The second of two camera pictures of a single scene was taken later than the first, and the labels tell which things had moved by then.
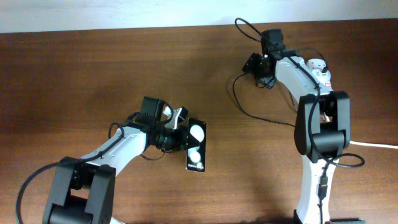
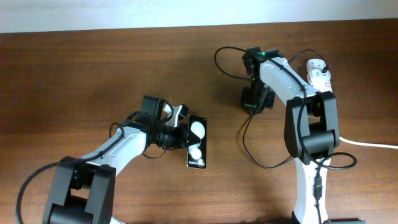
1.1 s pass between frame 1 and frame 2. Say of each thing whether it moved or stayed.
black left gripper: stayed
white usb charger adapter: stayed
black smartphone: stayed
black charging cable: moved
